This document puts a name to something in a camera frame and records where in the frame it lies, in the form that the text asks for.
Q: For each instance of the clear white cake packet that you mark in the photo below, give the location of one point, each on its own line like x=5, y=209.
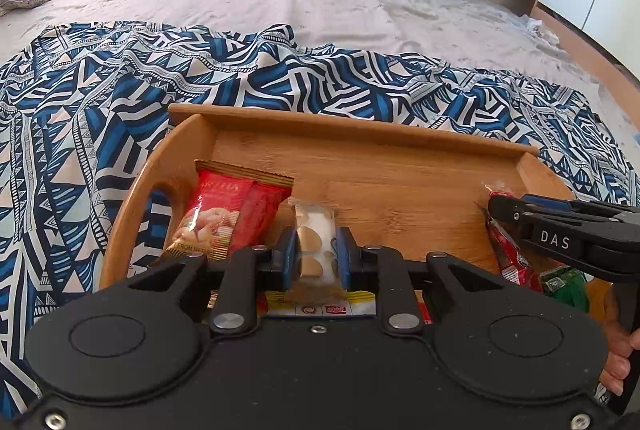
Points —
x=315, y=230

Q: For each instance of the person's right hand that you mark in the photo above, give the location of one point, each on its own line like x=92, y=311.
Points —
x=614, y=362

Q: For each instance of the wooden tray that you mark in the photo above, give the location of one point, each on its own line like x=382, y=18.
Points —
x=400, y=180

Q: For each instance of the green candy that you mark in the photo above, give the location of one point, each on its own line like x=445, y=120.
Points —
x=565, y=287

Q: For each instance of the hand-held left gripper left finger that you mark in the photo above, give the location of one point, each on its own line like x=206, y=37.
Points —
x=287, y=255

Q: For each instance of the blue patterned blanket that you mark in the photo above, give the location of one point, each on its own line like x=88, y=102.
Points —
x=90, y=120

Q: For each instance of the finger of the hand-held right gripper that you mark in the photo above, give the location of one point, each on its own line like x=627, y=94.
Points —
x=547, y=203
x=507, y=207

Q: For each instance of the wooden bed frame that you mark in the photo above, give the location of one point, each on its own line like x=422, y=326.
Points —
x=595, y=70

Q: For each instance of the red gold peanut packet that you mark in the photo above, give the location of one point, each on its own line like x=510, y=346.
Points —
x=225, y=215

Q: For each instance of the clear plastic wrapper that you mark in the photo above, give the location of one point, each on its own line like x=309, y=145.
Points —
x=537, y=27

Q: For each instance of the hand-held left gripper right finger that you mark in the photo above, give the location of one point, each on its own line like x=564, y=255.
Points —
x=342, y=255

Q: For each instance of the red black coffee stick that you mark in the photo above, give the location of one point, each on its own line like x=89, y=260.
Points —
x=515, y=260

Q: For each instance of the yellow snack packet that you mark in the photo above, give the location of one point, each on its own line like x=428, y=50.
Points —
x=320, y=307

